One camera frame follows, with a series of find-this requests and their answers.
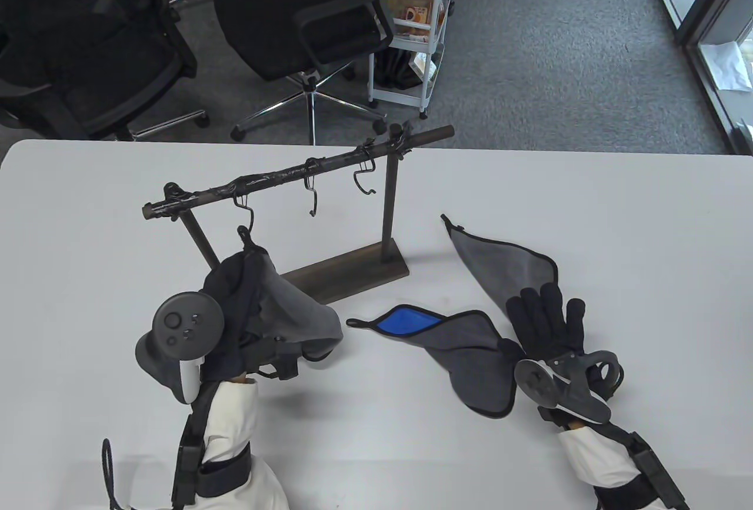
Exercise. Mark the white sheet of paper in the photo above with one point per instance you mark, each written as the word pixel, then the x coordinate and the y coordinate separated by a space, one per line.
pixel 729 66

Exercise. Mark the black mesh office chair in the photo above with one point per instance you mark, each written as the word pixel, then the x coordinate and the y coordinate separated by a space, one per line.
pixel 88 51

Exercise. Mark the person's left hand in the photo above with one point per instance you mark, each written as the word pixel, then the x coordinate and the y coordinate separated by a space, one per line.
pixel 235 298

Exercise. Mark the person's right forearm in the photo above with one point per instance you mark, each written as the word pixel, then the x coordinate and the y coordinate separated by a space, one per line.
pixel 594 457

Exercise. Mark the black metal s-hook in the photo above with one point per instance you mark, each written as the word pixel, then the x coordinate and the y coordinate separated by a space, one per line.
pixel 315 198
pixel 356 179
pixel 252 219

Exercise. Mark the black bag in cart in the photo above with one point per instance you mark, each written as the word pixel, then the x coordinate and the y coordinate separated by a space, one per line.
pixel 394 69

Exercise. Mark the person's left forearm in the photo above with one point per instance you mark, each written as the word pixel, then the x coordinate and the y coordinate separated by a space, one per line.
pixel 229 416

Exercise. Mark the grey and blue hand towel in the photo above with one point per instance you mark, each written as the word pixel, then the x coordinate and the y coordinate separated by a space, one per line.
pixel 470 369

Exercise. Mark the white rolling cart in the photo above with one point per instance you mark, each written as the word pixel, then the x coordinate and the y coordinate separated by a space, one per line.
pixel 435 57

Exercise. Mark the black office chair with armrest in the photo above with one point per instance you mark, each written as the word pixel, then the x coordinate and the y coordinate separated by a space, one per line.
pixel 276 22

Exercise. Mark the dark hanging rack stand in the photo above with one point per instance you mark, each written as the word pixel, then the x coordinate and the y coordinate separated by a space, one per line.
pixel 353 272

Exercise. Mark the grey tracking controller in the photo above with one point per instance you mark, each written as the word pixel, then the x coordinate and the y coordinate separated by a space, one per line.
pixel 182 327
pixel 565 389

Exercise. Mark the black wrist camera unit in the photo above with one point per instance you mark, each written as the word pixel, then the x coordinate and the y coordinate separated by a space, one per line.
pixel 656 469
pixel 187 463

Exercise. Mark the person's right hand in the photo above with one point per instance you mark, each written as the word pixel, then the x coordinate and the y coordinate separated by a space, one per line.
pixel 547 322

